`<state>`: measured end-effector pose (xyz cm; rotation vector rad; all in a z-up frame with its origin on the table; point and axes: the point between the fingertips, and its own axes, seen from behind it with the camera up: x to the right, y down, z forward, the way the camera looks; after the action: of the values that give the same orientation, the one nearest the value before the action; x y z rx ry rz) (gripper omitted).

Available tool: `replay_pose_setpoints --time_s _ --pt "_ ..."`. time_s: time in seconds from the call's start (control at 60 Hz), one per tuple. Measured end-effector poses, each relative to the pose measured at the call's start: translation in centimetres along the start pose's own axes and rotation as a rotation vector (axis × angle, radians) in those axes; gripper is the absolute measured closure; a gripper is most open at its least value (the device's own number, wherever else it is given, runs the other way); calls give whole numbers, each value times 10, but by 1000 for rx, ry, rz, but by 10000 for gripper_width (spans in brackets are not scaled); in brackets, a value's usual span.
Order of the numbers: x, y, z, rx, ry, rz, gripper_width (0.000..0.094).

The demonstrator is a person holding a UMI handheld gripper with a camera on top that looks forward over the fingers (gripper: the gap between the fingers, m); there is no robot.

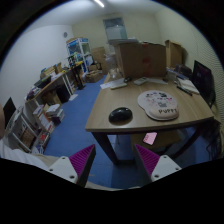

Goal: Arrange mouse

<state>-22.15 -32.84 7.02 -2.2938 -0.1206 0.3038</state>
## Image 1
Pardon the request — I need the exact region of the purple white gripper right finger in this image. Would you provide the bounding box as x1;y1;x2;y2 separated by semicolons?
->
134;144;181;182

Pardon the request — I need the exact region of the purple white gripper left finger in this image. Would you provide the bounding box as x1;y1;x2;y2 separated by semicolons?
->
48;144;96;187

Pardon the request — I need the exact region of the black computer mouse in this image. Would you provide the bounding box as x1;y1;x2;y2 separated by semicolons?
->
109;107;132;123

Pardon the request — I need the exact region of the pink puppy mouse pad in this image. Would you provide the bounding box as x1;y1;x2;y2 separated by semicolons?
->
137;90;179;121

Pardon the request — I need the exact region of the pink paper note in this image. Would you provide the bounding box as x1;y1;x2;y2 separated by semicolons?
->
143;132;157;145

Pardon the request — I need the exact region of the stack of books on floor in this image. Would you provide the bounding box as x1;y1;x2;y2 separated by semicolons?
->
46;104;65;125

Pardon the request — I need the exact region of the white bookshelf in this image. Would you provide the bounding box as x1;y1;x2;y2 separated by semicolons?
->
5;106;54;154

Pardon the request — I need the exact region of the wooden desk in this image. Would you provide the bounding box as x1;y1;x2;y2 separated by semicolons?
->
85;81;214;165

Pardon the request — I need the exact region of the black pen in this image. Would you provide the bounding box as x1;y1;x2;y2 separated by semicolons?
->
176;86;193;96

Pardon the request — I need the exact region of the side desk with clutter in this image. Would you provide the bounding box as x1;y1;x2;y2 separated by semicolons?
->
26;64;84;103

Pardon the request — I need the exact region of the white remote control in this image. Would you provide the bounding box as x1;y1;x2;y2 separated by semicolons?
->
134;77;147;85

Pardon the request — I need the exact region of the white keyboard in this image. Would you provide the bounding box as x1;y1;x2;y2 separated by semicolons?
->
110;83;127;90

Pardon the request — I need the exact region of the black monitor left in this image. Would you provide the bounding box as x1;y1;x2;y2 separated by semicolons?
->
3;98;16;125

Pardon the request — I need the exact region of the black monitor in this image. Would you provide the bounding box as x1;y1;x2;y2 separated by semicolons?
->
192;61;216;107
3;98;16;125

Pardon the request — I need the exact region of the cardboard box on floor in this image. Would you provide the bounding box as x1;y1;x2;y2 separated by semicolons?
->
85;71;103;83

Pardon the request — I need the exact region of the black monitor right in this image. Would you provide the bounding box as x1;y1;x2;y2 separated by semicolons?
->
192;61;216;107

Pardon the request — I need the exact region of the large cardboard box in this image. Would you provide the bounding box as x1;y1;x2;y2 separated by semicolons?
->
115;43;166;78

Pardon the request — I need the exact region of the tall cardboard box right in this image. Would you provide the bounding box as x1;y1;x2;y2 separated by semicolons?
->
165;40;182;68

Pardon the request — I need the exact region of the blue glass display cabinet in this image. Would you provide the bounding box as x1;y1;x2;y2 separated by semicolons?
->
66;38;94;72

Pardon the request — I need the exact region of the window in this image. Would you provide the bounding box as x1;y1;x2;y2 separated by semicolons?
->
104;17;127;40

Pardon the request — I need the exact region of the ceiling light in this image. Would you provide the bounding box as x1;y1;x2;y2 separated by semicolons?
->
94;0;105;8

